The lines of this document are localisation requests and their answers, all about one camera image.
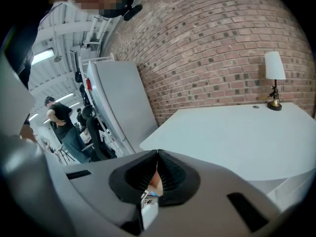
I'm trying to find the black office chair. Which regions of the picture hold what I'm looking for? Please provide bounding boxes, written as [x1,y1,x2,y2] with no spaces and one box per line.
[81,105,118,162]

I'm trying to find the person's black clothing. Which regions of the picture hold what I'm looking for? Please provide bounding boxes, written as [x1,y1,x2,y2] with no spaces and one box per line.
[0,0,62,133]

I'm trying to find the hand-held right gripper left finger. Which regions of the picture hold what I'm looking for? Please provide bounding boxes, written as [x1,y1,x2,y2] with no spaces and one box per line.
[64,149,158,231]

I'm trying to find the white shelf rack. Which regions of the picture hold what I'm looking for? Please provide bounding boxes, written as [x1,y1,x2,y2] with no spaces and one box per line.
[78,52,116,70]

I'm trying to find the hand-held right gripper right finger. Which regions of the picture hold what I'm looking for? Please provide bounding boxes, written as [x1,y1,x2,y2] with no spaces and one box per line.
[148,149,282,237]

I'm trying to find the ceiling light strip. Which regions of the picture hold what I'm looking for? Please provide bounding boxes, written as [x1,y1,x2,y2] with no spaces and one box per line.
[31,48,55,66]
[55,92,75,103]

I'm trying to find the white desk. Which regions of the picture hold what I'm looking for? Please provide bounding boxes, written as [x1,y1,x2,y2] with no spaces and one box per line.
[139,102,316,212]

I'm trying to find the black head camera mount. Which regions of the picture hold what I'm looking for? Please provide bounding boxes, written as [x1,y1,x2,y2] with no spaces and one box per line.
[98,0,144,22]

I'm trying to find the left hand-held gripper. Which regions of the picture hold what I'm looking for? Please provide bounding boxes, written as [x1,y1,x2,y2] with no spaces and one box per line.
[0,50,37,137]

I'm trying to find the table lamp with white shade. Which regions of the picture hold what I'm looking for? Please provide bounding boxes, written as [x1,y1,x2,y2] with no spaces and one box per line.
[264,50,287,112]

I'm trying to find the folding stool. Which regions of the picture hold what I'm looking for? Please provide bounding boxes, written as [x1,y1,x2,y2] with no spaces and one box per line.
[57,143,76,165]

